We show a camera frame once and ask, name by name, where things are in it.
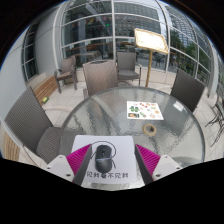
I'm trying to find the brown tape roll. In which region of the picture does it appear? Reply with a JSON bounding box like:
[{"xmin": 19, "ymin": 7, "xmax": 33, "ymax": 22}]
[{"xmin": 142, "ymin": 123, "xmax": 159, "ymax": 137}]

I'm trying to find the white printed mouse pad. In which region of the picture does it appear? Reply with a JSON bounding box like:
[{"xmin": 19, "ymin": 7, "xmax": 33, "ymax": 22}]
[{"xmin": 71, "ymin": 134, "xmax": 138, "ymax": 185}]

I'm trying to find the gold menu stand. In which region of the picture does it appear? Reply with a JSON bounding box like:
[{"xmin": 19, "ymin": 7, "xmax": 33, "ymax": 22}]
[{"xmin": 133, "ymin": 27, "xmax": 170, "ymax": 89}]

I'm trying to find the black computer mouse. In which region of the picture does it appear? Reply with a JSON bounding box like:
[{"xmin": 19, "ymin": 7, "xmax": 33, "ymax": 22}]
[{"xmin": 94, "ymin": 144, "xmax": 115, "ymax": 175}]

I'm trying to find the grey wicker chair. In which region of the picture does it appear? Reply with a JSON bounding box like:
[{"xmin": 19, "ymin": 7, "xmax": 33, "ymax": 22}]
[
  {"xmin": 53, "ymin": 55, "xmax": 79, "ymax": 94},
  {"xmin": 169, "ymin": 68, "xmax": 206, "ymax": 113},
  {"xmin": 81, "ymin": 59, "xmax": 120, "ymax": 98},
  {"xmin": 116, "ymin": 51, "xmax": 143, "ymax": 87},
  {"xmin": 3, "ymin": 86, "xmax": 65, "ymax": 165}
]

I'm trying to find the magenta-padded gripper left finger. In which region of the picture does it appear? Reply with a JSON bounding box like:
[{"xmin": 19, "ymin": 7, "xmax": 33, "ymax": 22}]
[{"xmin": 45, "ymin": 143, "xmax": 95, "ymax": 187}]

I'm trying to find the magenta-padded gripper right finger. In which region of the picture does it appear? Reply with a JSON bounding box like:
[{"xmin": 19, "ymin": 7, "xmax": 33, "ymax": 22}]
[{"xmin": 133, "ymin": 143, "xmax": 183, "ymax": 186}]

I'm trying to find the wooden slat bench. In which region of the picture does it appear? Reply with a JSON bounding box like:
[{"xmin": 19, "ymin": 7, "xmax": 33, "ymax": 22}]
[
  {"xmin": 27, "ymin": 73, "xmax": 59, "ymax": 106},
  {"xmin": 0, "ymin": 125, "xmax": 21, "ymax": 163}
]

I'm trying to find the colourful printed menu card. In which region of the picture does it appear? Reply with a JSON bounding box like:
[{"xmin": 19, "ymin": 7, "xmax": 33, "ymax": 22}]
[{"xmin": 126, "ymin": 100, "xmax": 165, "ymax": 121}]

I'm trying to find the black metal folding furniture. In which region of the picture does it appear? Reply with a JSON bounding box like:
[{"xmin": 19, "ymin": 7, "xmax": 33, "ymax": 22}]
[{"xmin": 204, "ymin": 89, "xmax": 224, "ymax": 148}]

